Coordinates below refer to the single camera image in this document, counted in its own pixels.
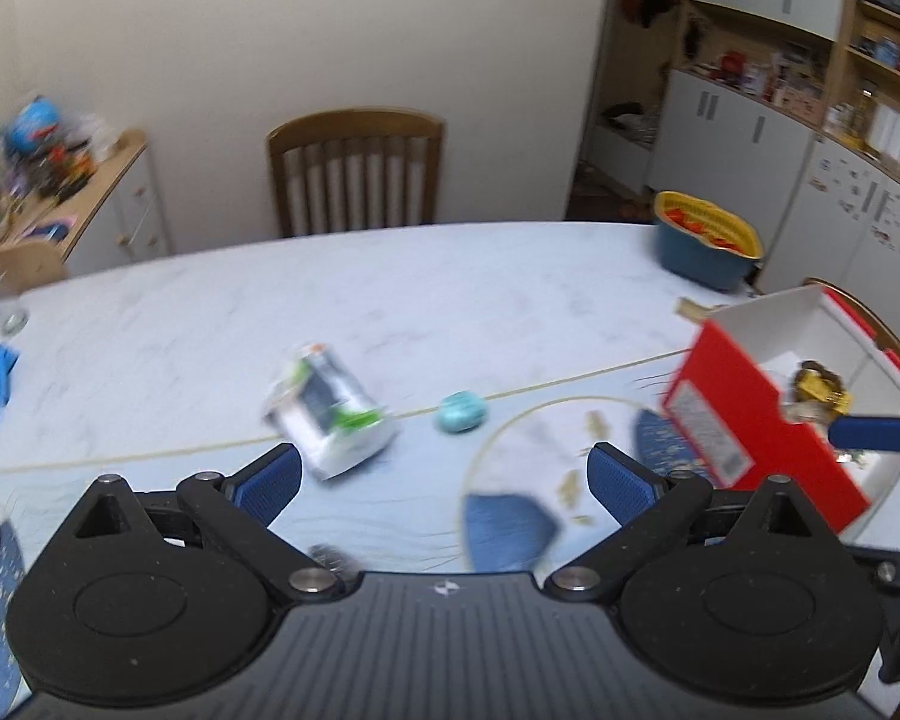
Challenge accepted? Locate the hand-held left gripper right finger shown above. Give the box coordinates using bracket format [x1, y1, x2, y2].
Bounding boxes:
[544, 442, 833, 602]

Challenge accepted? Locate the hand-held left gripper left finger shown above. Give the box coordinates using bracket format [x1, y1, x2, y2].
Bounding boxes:
[75, 442, 346, 605]

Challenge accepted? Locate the gold candy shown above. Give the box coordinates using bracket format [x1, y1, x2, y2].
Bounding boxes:
[784, 360, 852, 425]

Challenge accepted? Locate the red cardboard box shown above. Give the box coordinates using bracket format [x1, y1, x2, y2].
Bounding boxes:
[664, 283, 900, 537]

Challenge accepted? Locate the white green packet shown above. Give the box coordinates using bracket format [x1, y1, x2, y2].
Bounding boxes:
[261, 343, 404, 482]

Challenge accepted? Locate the light blue printed table mat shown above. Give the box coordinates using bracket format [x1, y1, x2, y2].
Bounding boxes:
[0, 349, 900, 720]

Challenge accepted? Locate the teal round case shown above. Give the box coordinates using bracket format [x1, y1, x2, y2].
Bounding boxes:
[433, 390, 490, 436]

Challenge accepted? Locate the blue yellow basket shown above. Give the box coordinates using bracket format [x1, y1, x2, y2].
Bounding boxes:
[651, 191, 764, 295]

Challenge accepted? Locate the wooden slatted chair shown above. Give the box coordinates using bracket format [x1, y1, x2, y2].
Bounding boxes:
[265, 109, 447, 241]

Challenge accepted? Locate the white wooden sideboard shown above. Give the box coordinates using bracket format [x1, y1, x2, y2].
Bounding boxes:
[0, 127, 172, 293]

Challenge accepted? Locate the light wooden seat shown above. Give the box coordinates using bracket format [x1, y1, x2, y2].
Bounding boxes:
[0, 238, 70, 297]

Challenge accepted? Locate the pantry shelf unit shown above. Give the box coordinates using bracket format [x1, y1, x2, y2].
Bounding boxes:
[570, 0, 691, 220]

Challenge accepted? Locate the pile of small toys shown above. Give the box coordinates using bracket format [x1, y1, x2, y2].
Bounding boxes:
[0, 112, 121, 241]

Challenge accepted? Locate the blue globe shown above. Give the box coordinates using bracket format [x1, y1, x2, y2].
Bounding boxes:
[4, 96, 65, 155]

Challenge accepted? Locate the white wall cupboard unit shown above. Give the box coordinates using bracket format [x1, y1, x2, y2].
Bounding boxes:
[645, 0, 900, 361]

